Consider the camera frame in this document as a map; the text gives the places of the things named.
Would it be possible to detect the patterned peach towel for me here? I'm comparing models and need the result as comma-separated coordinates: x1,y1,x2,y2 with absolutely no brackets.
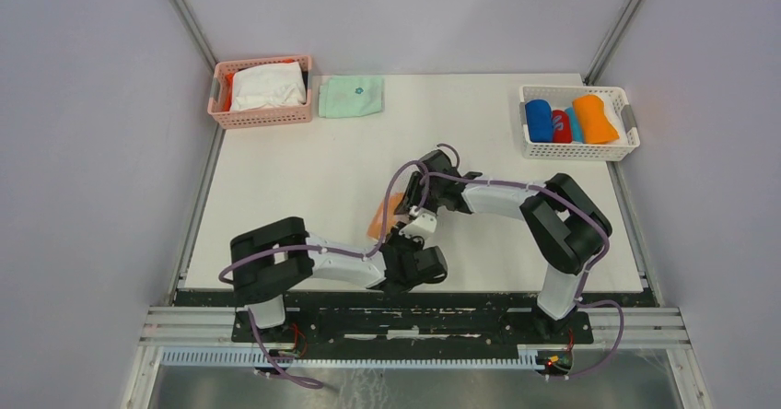
367,192,403,240

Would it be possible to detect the blue microfiber towel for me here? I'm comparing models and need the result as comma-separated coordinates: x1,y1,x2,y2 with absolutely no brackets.
524,99,554,143

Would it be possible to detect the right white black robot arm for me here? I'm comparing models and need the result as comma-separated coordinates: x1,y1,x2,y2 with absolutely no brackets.
393,150,612,343

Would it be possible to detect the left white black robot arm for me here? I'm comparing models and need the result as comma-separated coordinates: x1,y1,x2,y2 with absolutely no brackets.
218,216,448,342

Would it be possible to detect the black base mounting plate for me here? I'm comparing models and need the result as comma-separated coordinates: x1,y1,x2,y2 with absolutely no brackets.
173,288,657,362

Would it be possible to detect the mint green folded towel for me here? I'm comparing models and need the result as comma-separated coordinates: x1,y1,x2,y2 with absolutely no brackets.
318,76,385,119

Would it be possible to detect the red rolled towel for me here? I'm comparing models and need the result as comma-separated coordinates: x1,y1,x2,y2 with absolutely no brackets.
552,110,573,144

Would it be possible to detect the light blue rolled towel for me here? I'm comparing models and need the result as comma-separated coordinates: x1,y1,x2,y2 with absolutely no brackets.
565,107,584,144

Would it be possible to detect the white plastic basket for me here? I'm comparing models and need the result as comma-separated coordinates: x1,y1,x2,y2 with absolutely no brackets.
519,85,640,161

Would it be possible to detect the pink plastic basket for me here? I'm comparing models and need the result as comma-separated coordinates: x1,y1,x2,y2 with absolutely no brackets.
206,54,313,129

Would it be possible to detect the white towel in pink basket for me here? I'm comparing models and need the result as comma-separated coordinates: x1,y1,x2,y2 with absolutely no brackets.
230,62,307,111

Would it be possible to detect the white rolled towel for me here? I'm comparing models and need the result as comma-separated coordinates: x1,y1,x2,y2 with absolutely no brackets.
604,101,629,146

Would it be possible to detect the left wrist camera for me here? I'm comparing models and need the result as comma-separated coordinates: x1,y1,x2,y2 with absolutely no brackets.
399,206,437,240

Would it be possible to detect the white slotted cable duct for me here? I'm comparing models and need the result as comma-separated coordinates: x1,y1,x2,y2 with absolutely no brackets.
160,347,543,371

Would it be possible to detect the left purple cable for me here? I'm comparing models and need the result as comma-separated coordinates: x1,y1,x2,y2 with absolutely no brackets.
218,160,431,391

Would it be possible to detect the purple cable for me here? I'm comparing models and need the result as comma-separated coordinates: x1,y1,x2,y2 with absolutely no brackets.
218,160,431,391
422,144,626,380

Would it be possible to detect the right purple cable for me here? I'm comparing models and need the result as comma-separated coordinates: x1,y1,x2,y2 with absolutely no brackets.
422,144,626,380

